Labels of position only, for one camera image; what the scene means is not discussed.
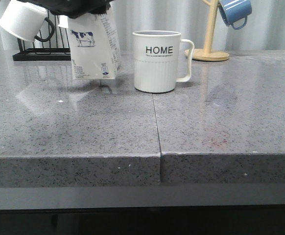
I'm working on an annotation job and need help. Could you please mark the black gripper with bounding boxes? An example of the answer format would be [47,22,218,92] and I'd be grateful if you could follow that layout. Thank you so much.
[20,0,111,19]

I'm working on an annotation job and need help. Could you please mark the Pascual whole milk carton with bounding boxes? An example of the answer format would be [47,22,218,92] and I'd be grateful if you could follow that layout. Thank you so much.
[68,9,121,80]

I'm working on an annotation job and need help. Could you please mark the white HOME mug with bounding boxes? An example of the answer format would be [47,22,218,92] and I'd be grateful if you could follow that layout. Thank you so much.
[132,30,194,93]

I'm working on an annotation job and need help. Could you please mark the wooden mug tree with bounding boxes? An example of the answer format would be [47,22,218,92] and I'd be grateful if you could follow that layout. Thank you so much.
[192,0,229,62]

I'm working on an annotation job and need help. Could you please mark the blue enamel mug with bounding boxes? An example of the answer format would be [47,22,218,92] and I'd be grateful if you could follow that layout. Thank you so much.
[218,0,252,30]

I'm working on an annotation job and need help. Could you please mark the white mug black handle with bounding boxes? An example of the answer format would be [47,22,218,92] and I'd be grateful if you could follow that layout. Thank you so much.
[0,0,55,42]

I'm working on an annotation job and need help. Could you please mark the black wire mug rack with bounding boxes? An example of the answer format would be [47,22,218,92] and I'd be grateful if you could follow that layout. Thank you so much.
[12,10,71,61]

